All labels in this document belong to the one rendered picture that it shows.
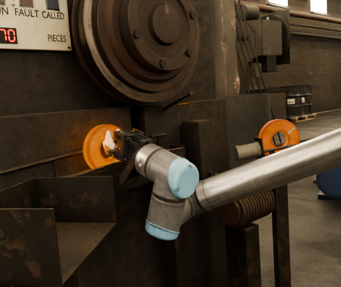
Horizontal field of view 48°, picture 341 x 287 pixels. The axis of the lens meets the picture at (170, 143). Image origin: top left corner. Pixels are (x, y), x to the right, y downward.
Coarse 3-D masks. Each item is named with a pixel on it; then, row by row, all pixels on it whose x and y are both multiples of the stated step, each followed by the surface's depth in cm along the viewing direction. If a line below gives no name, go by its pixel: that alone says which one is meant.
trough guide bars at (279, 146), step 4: (300, 140) 151; (304, 140) 151; (276, 144) 150; (280, 144) 150; (292, 144) 144; (296, 144) 144; (272, 148) 144; (276, 148) 144; (280, 148) 144; (284, 148) 144; (264, 152) 143; (272, 152) 143
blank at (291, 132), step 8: (272, 120) 147; (280, 120) 145; (264, 128) 145; (272, 128) 145; (280, 128) 145; (288, 128) 145; (296, 128) 146; (264, 136) 145; (272, 136) 145; (288, 136) 146; (296, 136) 146; (264, 144) 145; (272, 144) 145; (288, 144) 146
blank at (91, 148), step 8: (96, 128) 117; (104, 128) 118; (112, 128) 120; (88, 136) 116; (96, 136) 116; (104, 136) 118; (112, 136) 120; (88, 144) 115; (96, 144) 117; (88, 152) 115; (96, 152) 117; (88, 160) 116; (96, 160) 117; (104, 160) 118; (112, 160) 120
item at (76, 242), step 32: (0, 192) 81; (32, 192) 92; (64, 192) 92; (96, 192) 90; (0, 224) 67; (32, 224) 65; (64, 224) 92; (96, 224) 90; (0, 256) 67; (32, 256) 66; (64, 256) 76
